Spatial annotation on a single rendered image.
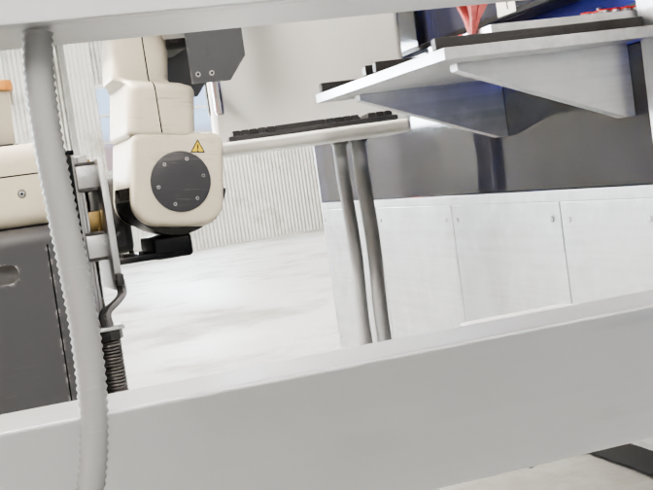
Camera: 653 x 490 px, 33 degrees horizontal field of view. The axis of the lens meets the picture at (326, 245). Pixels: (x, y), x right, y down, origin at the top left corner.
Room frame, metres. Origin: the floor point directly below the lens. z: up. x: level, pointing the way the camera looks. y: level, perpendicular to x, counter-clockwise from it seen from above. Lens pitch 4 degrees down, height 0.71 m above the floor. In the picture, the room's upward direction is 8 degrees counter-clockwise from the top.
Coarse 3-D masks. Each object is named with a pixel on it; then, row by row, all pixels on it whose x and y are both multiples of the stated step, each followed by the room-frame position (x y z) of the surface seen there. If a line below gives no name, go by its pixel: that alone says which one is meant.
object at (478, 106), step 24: (360, 96) 2.40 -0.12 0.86; (384, 96) 2.42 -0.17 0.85; (408, 96) 2.43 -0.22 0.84; (432, 96) 2.45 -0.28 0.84; (456, 96) 2.47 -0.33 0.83; (480, 96) 2.48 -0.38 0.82; (432, 120) 2.46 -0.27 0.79; (456, 120) 2.46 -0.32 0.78; (480, 120) 2.48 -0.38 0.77; (504, 120) 2.50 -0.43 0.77
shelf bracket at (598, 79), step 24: (600, 48) 2.01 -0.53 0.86; (624, 48) 2.02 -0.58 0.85; (456, 72) 1.94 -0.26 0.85; (480, 72) 1.93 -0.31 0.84; (504, 72) 1.95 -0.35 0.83; (528, 72) 1.96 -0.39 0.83; (552, 72) 1.98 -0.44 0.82; (576, 72) 1.99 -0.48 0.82; (600, 72) 2.01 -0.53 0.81; (624, 72) 2.02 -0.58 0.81; (552, 96) 1.98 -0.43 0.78; (576, 96) 1.99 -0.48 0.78; (600, 96) 2.00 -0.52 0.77; (624, 96) 2.02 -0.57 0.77
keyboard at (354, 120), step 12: (324, 120) 2.61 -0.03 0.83; (336, 120) 2.61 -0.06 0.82; (348, 120) 2.61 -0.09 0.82; (360, 120) 2.60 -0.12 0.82; (372, 120) 2.61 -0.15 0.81; (384, 120) 2.61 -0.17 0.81; (240, 132) 2.60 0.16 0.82; (252, 132) 2.59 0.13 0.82; (264, 132) 2.58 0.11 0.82; (276, 132) 2.58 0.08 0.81; (288, 132) 2.58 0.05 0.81
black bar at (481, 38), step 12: (564, 24) 1.92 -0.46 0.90; (576, 24) 1.93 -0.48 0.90; (588, 24) 1.94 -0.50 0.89; (600, 24) 1.94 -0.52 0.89; (612, 24) 1.95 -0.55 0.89; (624, 24) 1.96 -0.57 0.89; (636, 24) 1.97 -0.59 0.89; (456, 36) 1.86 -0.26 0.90; (468, 36) 1.87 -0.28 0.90; (480, 36) 1.87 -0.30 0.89; (492, 36) 1.88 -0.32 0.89; (504, 36) 1.89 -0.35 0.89; (516, 36) 1.90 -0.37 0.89; (528, 36) 1.90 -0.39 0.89; (540, 36) 1.91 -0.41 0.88; (432, 48) 1.86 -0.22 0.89
